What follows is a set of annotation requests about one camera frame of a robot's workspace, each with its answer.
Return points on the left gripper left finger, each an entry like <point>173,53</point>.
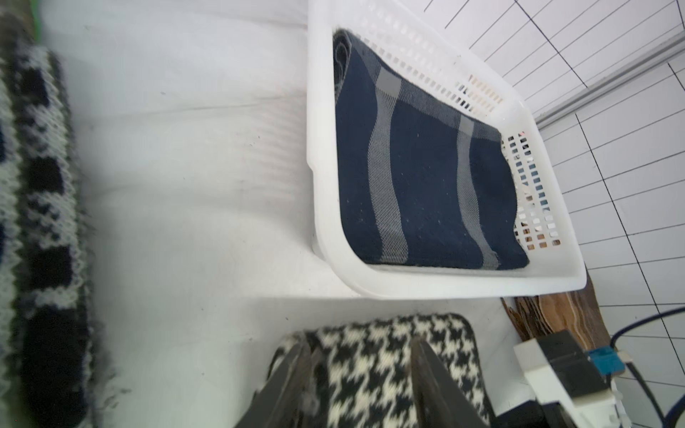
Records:
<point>286,399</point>

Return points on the smiley face checked scarf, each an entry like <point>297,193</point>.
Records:
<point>47,356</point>

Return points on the white plastic basket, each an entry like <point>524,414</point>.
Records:
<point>458,78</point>

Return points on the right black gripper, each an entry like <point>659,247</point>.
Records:
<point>532,414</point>

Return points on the brown plaid scarf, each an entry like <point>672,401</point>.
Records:
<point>577,311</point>

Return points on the black white houndstooth scarf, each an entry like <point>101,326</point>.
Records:
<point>360,371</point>

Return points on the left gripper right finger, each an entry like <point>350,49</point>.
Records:
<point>439,401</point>

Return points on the navy grey striped scarf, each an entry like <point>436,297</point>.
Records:
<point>420,183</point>

